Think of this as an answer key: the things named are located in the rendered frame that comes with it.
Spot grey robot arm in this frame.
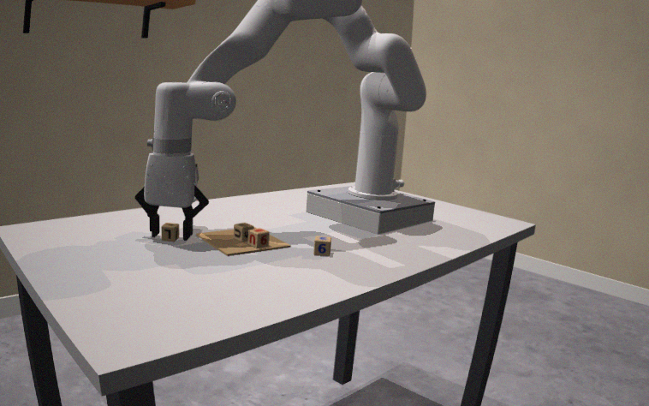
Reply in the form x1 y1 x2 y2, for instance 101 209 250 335
147 0 426 200

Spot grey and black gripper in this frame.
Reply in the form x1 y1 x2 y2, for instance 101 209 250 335
135 152 209 241

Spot tan flat square mat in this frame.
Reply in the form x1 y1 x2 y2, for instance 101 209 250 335
196 230 291 256

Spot wooden letter block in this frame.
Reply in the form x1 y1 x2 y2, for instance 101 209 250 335
313 236 331 256
234 223 254 242
161 223 179 242
248 228 270 248

